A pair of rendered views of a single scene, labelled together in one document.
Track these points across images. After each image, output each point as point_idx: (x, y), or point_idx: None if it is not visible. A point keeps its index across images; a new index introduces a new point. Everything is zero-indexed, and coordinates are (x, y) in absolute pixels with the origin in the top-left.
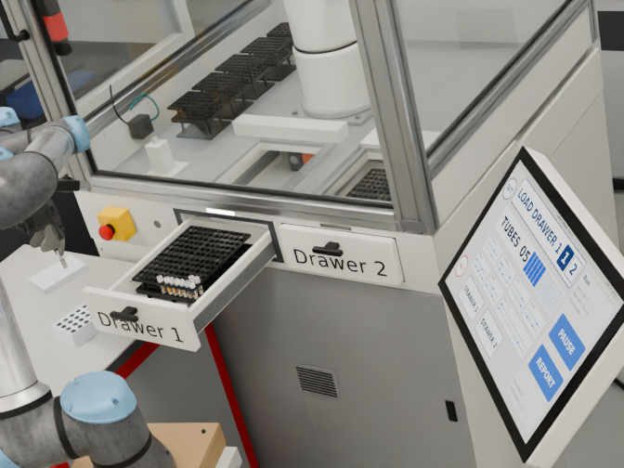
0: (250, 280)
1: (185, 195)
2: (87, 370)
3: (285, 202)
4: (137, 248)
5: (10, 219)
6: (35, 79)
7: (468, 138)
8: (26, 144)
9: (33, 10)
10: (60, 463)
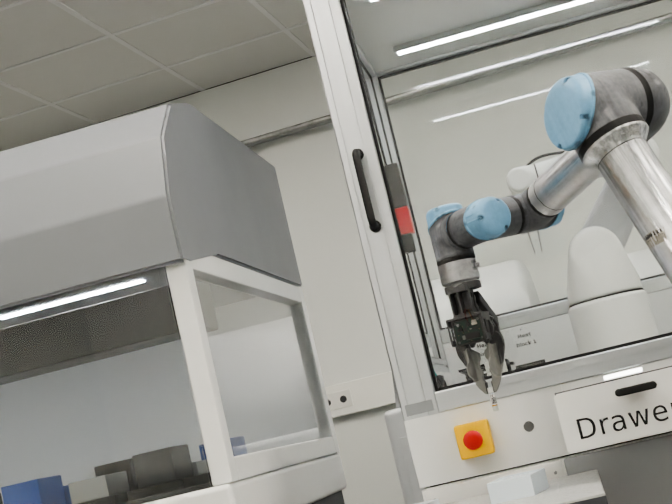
0: None
1: (575, 367)
2: (583, 487)
3: None
4: (493, 476)
5: (664, 107)
6: (377, 280)
7: None
8: (513, 200)
9: (388, 199)
10: None
